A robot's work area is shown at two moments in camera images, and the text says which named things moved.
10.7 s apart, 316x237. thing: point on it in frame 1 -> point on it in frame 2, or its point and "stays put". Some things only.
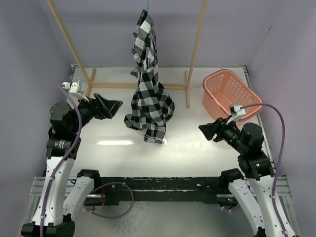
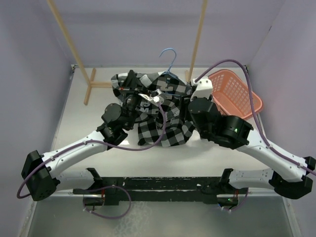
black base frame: x=164 y=189 stays put
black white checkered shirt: x=151 y=102 -> x=159 y=117
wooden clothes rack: x=90 y=79 stays put
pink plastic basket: x=221 y=88 stays put
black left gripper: x=110 y=106 -> x=129 y=85
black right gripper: x=218 y=126 -> x=185 y=112
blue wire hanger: x=147 y=7 -> x=168 y=71
